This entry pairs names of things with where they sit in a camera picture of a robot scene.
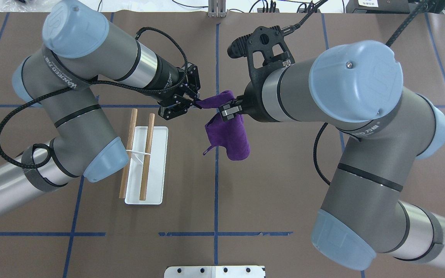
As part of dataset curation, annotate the aluminium frame post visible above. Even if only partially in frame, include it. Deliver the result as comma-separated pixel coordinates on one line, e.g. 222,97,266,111
208,0,227,18

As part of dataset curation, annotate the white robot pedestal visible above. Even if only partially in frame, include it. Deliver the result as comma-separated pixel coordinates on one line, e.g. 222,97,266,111
164,265,266,278

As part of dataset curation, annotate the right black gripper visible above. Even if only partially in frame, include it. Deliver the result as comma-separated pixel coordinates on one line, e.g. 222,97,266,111
219,83,279,122

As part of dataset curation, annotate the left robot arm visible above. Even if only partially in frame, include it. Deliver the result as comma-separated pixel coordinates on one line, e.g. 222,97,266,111
0,0,200,216

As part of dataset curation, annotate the black box device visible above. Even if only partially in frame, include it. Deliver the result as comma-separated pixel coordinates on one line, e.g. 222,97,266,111
345,0,410,14

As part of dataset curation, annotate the purple towel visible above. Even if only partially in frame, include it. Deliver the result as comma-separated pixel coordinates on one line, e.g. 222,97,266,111
197,90,250,161

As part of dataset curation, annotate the white towel rack base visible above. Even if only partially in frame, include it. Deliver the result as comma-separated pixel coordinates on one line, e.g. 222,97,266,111
125,126,168,205

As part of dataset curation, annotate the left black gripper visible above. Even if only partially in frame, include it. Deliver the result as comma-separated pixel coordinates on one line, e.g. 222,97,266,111
158,64,202,120

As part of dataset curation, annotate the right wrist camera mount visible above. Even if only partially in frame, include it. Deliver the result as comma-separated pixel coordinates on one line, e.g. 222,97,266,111
227,25,297,87

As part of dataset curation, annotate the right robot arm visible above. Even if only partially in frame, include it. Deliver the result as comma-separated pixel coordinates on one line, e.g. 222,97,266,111
220,40,445,271

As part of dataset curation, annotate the shorter wooden rack rod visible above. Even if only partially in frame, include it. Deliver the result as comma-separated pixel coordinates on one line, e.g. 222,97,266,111
139,113,155,201

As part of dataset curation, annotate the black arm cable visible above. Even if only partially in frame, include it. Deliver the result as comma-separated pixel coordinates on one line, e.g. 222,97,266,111
0,27,189,169

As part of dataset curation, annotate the taller wooden rack rod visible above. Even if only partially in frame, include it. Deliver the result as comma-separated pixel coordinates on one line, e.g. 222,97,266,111
119,108,138,199

